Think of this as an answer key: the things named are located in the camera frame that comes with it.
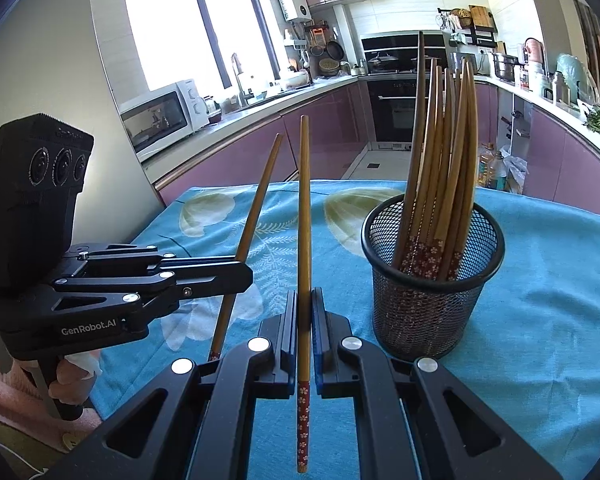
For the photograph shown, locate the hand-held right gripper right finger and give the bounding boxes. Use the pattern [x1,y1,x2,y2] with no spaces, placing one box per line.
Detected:
[310,287,563,480]

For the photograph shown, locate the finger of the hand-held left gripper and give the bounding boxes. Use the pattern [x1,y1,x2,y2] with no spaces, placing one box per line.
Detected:
[61,242,246,273]
[50,260,255,320]

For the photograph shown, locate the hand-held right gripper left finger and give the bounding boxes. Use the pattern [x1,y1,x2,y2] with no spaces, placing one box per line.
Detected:
[40,287,301,480]

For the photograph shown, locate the wooden chopstick patterned end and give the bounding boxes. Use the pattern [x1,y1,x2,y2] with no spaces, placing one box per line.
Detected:
[296,116,312,474]
[207,133,285,362]

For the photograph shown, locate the black mesh holder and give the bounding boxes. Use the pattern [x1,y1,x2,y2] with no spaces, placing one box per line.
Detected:
[361,192,506,362]

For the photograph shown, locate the bunch of wooden chopsticks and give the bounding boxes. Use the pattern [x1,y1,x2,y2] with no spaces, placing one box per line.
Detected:
[392,31,480,282]

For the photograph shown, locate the person's left forearm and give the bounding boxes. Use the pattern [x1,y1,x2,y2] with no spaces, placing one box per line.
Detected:
[0,357,101,436]

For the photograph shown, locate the person's left hand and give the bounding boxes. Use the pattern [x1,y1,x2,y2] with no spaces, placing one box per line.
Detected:
[49,350,104,406]

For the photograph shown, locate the white microwave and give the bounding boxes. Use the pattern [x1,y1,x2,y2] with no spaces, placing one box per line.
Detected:
[120,79,212,157]

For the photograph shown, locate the purple base cabinets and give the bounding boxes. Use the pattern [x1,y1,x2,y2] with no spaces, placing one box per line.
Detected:
[150,82,369,207]
[472,82,600,219]

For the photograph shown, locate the blue floral tablecloth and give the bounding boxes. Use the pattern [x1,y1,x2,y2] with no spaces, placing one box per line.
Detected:
[87,179,600,480]

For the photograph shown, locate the kitchen window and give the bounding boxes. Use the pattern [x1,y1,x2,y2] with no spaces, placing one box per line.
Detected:
[121,0,282,107]

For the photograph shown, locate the black integrated stove oven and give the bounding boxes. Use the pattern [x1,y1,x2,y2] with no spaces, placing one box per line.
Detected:
[360,32,452,152]

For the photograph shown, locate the pot with glass lid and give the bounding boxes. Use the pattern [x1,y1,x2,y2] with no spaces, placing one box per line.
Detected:
[367,52,402,74]

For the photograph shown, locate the white water heater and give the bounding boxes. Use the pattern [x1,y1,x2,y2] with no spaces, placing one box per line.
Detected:
[273,0,312,24]

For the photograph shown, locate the silver countertop appliance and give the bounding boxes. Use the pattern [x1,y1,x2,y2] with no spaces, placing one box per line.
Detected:
[450,51,491,75]

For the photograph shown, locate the steel stock pot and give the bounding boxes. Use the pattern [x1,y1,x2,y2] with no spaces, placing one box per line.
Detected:
[491,54,519,81]

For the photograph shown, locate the steel thermos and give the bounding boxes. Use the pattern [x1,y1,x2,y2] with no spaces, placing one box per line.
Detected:
[552,72,571,104]

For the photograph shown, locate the pink kettle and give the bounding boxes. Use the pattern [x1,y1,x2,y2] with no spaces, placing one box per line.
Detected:
[524,37,546,67]

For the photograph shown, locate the wooden cutting board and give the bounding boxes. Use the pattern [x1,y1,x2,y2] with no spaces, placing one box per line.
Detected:
[469,5,496,31]

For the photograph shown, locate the slatted room divider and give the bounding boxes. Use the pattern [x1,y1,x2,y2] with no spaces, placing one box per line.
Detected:
[574,0,600,97]

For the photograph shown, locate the wall utensil rack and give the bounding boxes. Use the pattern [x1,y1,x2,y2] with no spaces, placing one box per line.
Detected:
[283,22,331,52]

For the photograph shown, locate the black wall shelf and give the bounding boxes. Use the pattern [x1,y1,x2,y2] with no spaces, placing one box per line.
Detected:
[437,6,499,49]

